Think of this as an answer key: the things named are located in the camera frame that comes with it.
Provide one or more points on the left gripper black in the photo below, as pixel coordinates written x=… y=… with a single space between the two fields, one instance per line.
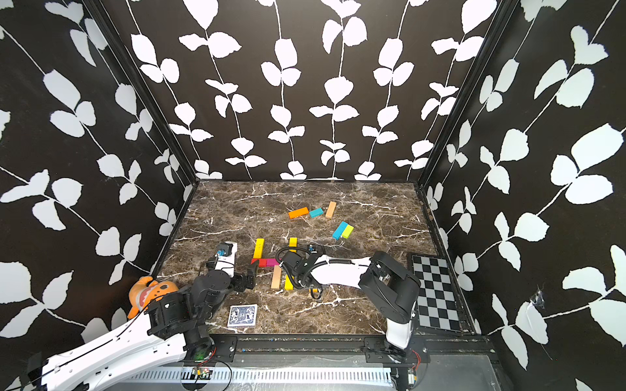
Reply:
x=243 y=284

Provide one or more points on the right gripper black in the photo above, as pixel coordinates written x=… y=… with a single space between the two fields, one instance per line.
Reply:
x=298 y=283

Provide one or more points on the tan wood long block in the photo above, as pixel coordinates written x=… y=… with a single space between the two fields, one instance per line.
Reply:
x=276 y=278

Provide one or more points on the yellow long block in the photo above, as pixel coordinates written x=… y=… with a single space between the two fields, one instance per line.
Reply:
x=258 y=248

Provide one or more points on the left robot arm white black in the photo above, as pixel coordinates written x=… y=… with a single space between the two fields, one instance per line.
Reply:
x=169 y=329

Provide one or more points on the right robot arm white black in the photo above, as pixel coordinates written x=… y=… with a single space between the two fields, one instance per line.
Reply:
x=389 y=285

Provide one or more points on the cyan long block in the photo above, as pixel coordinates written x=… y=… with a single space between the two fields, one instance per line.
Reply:
x=340 y=230

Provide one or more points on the orange long block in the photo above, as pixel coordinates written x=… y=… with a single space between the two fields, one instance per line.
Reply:
x=298 y=213

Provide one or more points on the teal short block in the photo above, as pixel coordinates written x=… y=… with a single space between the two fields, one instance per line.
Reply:
x=316 y=213

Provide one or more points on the lime green short block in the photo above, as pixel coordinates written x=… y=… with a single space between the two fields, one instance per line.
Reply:
x=347 y=232

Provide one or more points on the natural wood long block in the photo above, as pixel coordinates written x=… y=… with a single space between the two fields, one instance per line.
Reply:
x=331 y=209

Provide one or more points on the orange plush toy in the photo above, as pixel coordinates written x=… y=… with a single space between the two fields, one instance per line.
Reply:
x=148 y=289

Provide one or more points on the black white checkerboard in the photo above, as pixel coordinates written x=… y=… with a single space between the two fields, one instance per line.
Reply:
x=437 y=302

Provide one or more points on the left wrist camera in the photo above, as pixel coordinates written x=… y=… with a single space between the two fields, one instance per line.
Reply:
x=225 y=257

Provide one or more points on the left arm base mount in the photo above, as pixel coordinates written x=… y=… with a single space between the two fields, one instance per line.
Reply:
x=216 y=347

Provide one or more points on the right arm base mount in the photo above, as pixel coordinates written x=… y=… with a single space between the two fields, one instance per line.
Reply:
x=378 y=350

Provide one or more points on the white perforated rail strip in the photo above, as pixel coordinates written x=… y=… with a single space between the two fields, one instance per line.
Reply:
x=222 y=375

